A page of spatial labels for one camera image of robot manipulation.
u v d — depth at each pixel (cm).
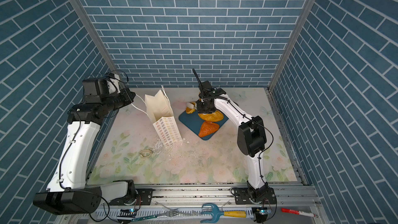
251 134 53
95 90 49
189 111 102
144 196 74
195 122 100
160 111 92
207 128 94
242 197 74
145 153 88
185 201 74
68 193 36
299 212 69
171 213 69
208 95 67
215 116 99
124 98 61
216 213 68
